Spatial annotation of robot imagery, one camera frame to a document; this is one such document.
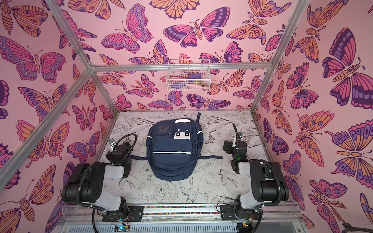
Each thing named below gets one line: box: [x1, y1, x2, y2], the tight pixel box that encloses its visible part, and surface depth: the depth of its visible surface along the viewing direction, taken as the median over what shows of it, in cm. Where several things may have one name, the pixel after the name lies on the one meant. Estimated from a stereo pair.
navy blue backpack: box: [129, 113, 223, 182], surface depth 92 cm
